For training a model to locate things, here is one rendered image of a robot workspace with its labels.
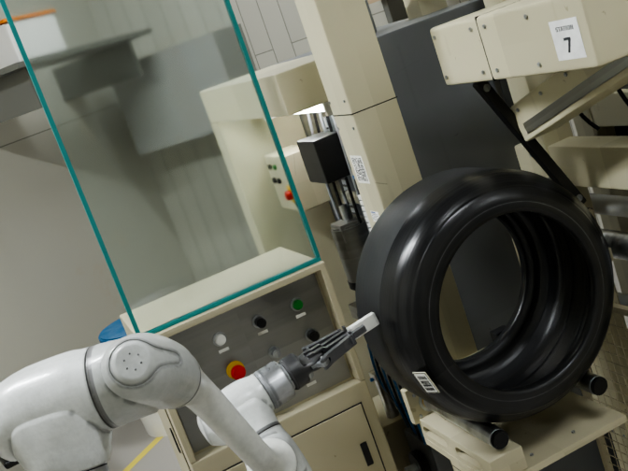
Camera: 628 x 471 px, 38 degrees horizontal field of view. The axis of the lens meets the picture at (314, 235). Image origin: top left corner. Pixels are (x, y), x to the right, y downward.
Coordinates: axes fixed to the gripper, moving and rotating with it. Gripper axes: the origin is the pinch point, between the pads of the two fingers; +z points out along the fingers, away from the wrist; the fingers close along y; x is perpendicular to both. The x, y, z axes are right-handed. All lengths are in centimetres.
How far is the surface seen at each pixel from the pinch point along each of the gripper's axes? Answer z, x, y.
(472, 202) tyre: 31.1, -14.4, -11.3
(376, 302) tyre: 5.3, -2.9, 0.2
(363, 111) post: 33, -37, 26
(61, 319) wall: -63, 42, 380
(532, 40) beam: 56, -39, -17
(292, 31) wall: 150, -43, 377
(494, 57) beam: 56, -37, -2
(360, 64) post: 37, -47, 26
